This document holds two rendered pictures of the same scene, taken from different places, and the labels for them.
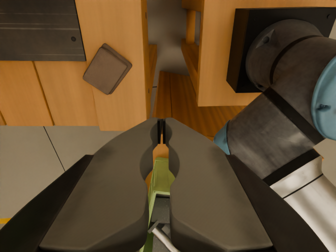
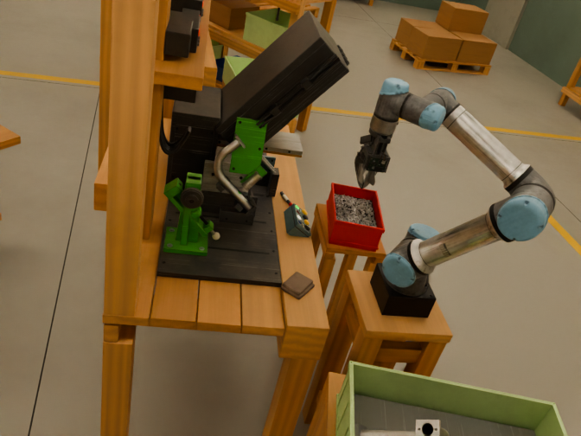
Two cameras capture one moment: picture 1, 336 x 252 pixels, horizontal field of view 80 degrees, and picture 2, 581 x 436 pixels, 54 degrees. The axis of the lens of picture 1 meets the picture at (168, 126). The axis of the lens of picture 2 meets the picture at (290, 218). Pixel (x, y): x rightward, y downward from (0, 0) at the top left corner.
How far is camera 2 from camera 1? 1.83 m
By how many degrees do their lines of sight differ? 88
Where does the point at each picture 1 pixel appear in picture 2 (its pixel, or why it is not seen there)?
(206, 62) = (362, 304)
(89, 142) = not seen: outside the picture
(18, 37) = (240, 269)
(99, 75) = (295, 282)
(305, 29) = not seen: hidden behind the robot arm
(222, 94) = (383, 323)
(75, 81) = (269, 298)
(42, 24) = (258, 266)
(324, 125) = (417, 233)
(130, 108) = (313, 310)
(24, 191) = not seen: outside the picture
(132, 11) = (312, 266)
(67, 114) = (257, 317)
